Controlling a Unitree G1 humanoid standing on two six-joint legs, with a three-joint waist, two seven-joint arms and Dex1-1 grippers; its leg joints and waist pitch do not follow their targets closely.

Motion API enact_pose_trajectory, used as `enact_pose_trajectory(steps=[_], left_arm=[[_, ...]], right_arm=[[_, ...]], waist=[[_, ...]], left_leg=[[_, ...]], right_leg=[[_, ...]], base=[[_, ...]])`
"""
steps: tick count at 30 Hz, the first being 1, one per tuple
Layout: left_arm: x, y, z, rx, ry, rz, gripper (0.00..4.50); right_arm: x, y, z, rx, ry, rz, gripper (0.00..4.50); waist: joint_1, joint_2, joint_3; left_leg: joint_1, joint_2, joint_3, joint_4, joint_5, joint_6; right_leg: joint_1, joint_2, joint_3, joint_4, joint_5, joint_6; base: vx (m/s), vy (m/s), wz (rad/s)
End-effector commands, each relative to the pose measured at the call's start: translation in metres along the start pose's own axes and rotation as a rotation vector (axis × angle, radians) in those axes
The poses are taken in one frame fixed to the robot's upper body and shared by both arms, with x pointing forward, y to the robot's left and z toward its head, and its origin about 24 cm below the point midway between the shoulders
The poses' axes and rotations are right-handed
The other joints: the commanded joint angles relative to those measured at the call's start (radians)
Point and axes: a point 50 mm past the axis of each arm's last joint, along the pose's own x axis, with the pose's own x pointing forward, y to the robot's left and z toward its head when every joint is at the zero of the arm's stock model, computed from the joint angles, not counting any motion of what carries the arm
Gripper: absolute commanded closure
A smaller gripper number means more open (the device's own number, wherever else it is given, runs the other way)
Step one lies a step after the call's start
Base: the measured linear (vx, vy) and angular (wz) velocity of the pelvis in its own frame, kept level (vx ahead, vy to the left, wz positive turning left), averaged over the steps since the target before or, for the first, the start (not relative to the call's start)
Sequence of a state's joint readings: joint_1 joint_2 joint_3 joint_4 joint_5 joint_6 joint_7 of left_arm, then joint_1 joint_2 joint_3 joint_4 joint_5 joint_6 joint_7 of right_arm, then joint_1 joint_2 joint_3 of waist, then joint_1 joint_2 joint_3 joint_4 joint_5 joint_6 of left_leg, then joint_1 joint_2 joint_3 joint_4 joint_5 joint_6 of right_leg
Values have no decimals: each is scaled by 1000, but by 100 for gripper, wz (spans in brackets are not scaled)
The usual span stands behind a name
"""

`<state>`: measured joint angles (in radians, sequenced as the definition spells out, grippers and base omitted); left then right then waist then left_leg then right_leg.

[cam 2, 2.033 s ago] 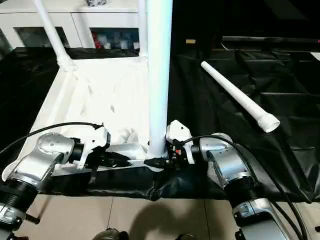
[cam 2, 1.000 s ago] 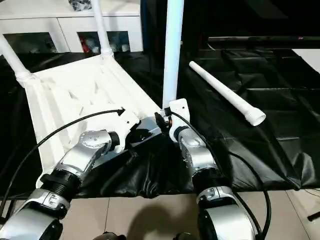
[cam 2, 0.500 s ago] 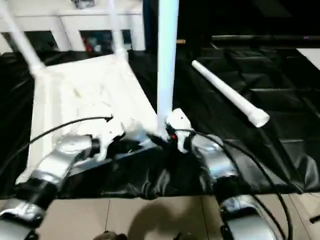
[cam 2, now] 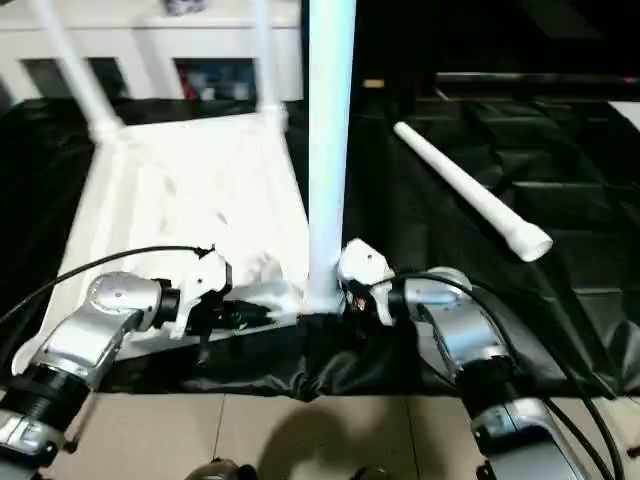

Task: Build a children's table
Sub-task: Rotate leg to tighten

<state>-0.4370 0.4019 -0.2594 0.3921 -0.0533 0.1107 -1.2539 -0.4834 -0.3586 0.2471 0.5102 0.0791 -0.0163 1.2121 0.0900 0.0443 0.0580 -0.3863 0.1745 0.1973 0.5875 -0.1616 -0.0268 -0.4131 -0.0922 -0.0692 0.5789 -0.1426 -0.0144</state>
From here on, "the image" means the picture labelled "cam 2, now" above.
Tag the white plastic table top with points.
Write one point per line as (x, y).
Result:
(190, 190)

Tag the white plastic table leg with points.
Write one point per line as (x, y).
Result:
(470, 190)
(268, 60)
(75, 70)
(330, 130)

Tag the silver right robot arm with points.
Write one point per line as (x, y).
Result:
(460, 330)

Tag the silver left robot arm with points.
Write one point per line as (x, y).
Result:
(90, 330)

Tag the dark robot left foot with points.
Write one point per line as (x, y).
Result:
(220, 471)

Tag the black work mat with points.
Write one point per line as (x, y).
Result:
(550, 300)

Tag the small tan box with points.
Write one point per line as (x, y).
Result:
(373, 83)

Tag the black side table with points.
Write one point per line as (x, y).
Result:
(540, 85)

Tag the white glass-door cabinet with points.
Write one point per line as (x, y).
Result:
(140, 45)

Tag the small grey bundle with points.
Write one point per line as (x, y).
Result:
(185, 6)

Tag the white paper sheet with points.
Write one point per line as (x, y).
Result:
(631, 112)

